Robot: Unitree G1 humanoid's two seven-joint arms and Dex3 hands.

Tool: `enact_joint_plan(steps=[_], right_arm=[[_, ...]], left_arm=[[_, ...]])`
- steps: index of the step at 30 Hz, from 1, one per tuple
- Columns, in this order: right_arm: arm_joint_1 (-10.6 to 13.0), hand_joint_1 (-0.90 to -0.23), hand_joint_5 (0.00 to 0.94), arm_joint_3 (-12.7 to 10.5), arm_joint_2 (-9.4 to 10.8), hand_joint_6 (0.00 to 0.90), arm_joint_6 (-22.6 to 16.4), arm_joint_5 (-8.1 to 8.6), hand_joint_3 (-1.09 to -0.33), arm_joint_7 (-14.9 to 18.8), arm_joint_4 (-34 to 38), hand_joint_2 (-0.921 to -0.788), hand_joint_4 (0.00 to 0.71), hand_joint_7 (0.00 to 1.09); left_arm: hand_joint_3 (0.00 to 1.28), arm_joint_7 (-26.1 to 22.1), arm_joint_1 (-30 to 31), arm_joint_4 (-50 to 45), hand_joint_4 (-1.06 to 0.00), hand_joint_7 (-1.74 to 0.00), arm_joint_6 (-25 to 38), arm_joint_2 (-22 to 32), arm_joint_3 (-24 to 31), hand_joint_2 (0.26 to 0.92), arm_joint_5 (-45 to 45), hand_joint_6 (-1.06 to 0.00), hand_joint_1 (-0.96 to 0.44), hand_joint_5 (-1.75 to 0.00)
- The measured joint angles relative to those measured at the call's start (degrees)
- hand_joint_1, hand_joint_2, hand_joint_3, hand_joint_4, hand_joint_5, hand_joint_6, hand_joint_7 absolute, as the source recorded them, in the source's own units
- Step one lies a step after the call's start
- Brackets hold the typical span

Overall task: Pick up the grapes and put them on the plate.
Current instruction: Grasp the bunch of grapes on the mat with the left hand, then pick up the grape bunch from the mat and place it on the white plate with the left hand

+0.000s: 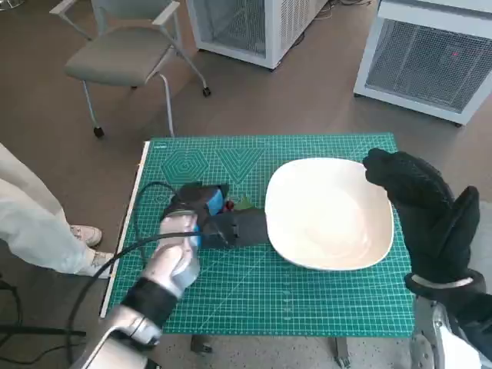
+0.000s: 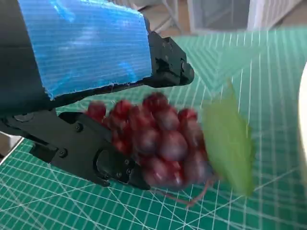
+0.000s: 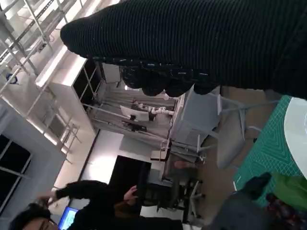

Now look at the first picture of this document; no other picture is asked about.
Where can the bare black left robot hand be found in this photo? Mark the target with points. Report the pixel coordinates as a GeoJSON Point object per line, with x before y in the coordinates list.
{"type": "Point", "coordinates": [238, 230]}

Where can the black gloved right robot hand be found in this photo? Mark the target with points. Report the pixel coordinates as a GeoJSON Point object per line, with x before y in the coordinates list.
{"type": "Point", "coordinates": [430, 215]}

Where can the red toy grape bunch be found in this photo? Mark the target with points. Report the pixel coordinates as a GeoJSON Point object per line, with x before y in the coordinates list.
{"type": "Point", "coordinates": [244, 203]}

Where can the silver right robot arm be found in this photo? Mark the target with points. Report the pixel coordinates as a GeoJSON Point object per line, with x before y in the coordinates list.
{"type": "Point", "coordinates": [438, 330]}

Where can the white square plate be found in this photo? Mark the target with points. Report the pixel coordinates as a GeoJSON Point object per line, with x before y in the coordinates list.
{"type": "Point", "coordinates": [326, 215]}

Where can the green cutting mat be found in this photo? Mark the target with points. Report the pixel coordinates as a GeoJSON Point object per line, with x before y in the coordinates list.
{"type": "Point", "coordinates": [250, 292]}

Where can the white mesh cabinet red light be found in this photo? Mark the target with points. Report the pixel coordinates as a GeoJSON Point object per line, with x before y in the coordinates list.
{"type": "Point", "coordinates": [423, 65]}

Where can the person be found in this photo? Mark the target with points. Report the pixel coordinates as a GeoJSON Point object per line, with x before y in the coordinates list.
{"type": "Point", "coordinates": [30, 223]}

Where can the black stand legs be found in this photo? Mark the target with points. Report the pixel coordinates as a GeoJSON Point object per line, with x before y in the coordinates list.
{"type": "Point", "coordinates": [23, 330]}

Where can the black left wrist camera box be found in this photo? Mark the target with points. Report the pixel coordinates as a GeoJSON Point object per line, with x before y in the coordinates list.
{"type": "Point", "coordinates": [192, 198]}

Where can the metal table leg bracket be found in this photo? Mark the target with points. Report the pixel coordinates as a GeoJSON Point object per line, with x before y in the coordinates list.
{"type": "Point", "coordinates": [201, 344]}
{"type": "Point", "coordinates": [341, 353]}

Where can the grey chair with white frame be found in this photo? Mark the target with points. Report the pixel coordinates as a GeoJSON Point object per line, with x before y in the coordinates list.
{"type": "Point", "coordinates": [115, 54]}

